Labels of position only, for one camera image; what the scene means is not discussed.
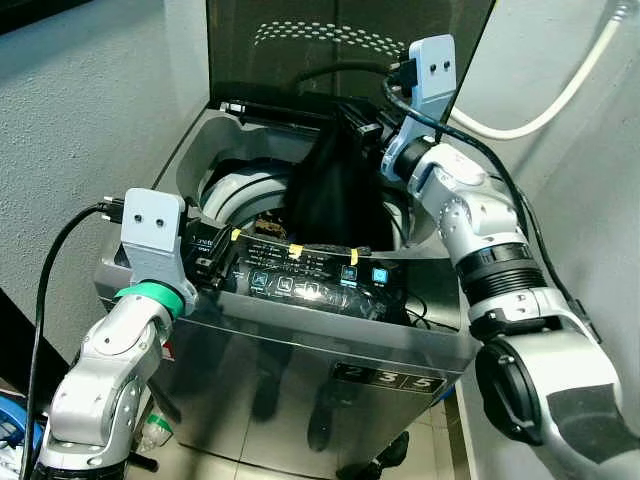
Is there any dark navy garment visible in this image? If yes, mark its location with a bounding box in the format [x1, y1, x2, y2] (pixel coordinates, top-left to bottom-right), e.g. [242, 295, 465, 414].
[285, 125, 396, 251]

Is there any silver top-load washing machine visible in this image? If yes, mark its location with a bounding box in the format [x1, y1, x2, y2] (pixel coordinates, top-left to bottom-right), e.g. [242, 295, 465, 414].
[95, 95, 481, 480]

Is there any brown patterned cloth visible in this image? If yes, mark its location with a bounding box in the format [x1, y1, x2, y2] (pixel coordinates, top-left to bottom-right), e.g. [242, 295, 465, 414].
[252, 215, 286, 236]

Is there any dark tinted washer lid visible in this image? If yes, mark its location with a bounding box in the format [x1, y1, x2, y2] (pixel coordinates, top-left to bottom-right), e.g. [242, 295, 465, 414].
[205, 0, 498, 116]

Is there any black washer control panel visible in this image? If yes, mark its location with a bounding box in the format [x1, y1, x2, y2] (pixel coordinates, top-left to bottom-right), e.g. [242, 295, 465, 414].
[185, 225, 461, 326]

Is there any clear bottle green cap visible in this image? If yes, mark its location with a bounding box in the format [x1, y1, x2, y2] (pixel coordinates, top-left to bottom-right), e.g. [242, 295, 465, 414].
[135, 410, 171, 453]

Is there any black number label strip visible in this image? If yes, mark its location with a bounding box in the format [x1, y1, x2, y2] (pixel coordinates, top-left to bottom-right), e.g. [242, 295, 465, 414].
[333, 362, 448, 398]

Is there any blue plastic object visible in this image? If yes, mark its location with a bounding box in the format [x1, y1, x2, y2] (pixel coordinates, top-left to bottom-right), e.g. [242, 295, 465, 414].
[0, 392, 46, 456]

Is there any black cable behind lid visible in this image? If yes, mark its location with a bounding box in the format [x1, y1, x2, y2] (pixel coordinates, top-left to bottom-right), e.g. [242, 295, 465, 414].
[290, 60, 396, 86]

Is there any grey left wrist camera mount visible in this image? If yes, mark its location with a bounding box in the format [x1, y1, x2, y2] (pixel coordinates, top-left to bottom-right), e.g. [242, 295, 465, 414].
[120, 188, 199, 301]

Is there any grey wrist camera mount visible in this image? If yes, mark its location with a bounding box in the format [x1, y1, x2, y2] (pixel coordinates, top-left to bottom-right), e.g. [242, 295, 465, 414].
[383, 35, 457, 176]
[120, 188, 199, 301]

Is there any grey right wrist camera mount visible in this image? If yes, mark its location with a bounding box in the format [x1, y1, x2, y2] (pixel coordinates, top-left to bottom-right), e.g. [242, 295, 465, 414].
[383, 35, 457, 176]

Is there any white water hose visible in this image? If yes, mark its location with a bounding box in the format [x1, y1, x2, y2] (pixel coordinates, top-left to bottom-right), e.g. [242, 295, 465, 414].
[445, 0, 633, 141]

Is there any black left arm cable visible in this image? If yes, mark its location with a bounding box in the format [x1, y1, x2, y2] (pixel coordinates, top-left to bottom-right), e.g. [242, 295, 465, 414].
[20, 198, 129, 480]

